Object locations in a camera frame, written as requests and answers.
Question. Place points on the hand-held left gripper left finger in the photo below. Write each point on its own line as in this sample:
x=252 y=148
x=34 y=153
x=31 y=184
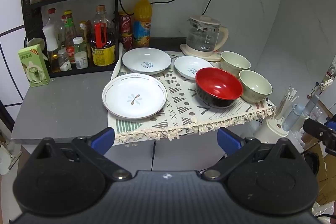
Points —
x=103 y=138

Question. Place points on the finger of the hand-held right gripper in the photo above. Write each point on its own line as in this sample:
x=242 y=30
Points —
x=315 y=129

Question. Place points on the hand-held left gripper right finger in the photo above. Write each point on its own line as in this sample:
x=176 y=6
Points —
x=229 y=140

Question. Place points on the white plate flower print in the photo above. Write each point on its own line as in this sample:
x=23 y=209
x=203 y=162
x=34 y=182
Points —
x=134 y=96

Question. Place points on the white bowl with blue print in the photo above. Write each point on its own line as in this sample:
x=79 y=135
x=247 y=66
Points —
x=147 y=61

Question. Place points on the grey blue bottle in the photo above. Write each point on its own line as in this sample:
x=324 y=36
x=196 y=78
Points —
x=299 y=113

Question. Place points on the cardboard box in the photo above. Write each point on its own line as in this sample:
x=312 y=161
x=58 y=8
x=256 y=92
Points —
x=326 y=174

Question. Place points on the bundle of white sticks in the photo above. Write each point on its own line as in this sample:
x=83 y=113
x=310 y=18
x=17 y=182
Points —
x=286 y=100

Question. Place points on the white stand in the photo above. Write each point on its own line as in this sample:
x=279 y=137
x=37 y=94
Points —
x=273 y=128

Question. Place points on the red and black bowl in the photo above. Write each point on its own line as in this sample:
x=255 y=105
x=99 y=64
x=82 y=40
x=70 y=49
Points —
x=218 y=85

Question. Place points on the patterned fringed table mat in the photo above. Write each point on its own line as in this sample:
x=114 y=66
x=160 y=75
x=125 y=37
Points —
x=181 y=106

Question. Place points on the pale green bowl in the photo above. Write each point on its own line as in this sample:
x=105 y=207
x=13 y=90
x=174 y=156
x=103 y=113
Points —
x=235 y=61
x=256 y=87

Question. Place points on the small white plate blue print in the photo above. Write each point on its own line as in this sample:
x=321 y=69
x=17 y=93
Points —
x=193 y=66

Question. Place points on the small glass jar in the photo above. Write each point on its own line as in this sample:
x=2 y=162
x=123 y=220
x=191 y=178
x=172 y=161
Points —
x=64 y=60

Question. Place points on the large soy sauce bottle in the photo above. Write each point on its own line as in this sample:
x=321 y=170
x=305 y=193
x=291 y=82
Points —
x=103 y=50

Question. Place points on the cooking oil bottle white top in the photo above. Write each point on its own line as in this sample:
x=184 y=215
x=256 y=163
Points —
x=52 y=56

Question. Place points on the green bottle white cap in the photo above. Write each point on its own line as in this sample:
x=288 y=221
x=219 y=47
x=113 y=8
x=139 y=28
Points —
x=78 y=43

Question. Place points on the green carton box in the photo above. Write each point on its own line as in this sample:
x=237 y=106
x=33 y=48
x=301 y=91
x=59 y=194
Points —
x=32 y=66

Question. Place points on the glass electric kettle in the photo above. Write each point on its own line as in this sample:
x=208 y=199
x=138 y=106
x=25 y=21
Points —
x=203 y=35

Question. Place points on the red label sauce bottle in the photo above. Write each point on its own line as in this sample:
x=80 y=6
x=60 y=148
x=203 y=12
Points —
x=69 y=29

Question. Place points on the white plastic bag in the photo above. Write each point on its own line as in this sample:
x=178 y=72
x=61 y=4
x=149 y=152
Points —
x=34 y=41

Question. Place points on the orange juice bottle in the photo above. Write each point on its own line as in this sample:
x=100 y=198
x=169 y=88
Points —
x=142 y=22

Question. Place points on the clear bottle red cap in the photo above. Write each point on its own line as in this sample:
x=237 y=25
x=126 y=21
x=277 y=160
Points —
x=52 y=15

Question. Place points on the black metal rack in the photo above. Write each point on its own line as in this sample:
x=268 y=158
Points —
x=29 y=11

